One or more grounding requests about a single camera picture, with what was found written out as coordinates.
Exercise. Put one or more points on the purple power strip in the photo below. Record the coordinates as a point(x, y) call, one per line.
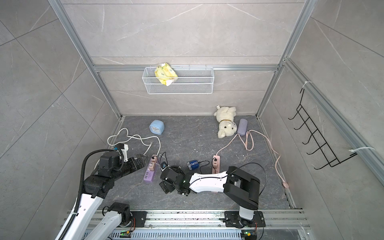
point(149, 176)

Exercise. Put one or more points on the pink power strip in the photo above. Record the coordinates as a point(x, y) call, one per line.
point(215, 164)

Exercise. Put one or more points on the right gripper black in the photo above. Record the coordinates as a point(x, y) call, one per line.
point(166, 187)

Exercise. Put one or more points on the cream teddy bear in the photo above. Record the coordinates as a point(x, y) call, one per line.
point(225, 116)

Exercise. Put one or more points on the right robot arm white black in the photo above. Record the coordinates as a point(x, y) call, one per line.
point(238, 185)

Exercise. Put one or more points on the yellow wet wipes pack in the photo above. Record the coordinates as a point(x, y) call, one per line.
point(165, 74)

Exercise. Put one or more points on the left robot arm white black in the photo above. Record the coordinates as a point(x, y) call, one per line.
point(94, 189)

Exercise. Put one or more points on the white wire mesh basket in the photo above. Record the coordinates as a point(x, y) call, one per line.
point(189, 80)

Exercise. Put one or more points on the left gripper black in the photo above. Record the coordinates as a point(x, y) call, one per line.
point(134, 167)

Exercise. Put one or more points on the light blue alarm clock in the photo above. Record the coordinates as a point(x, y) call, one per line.
point(157, 127)

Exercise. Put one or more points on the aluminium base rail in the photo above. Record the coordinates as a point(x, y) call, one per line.
point(183, 224)

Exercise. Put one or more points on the black wall hook rack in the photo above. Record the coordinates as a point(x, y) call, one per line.
point(316, 136)

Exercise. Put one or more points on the lavender oval case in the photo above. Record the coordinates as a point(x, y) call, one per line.
point(242, 127)

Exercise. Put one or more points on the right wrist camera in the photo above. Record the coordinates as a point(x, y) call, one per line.
point(164, 165)

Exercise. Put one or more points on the pink charger plug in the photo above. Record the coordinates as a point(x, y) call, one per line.
point(152, 166)

